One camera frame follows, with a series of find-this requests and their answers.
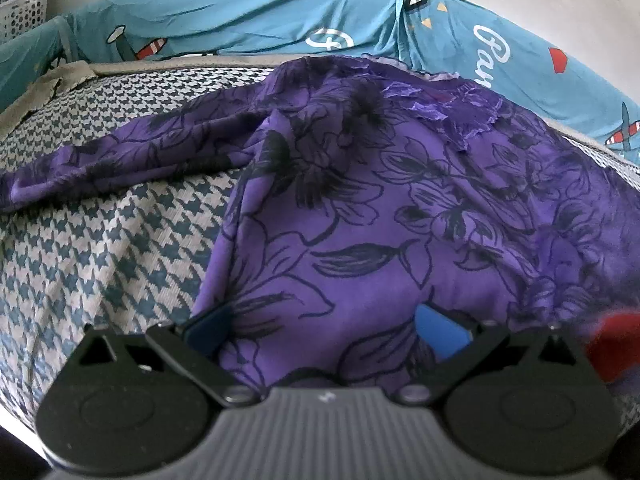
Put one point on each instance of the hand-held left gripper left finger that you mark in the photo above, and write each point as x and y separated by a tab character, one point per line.
210	329

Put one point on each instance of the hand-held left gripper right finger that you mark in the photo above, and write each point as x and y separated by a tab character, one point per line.
440	332

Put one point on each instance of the purple floral garment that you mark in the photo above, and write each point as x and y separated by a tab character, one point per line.
375	200

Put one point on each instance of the houndstooth mattress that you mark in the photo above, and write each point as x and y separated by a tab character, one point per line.
125	240

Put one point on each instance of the red blurred object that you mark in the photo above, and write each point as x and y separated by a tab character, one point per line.
617	345

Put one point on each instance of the olive cloth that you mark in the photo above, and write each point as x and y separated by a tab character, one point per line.
50	82

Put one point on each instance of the blue printed bedsheet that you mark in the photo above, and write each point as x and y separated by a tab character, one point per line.
250	15

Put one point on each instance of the white plastic basket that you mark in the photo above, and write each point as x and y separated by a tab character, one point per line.
25	10

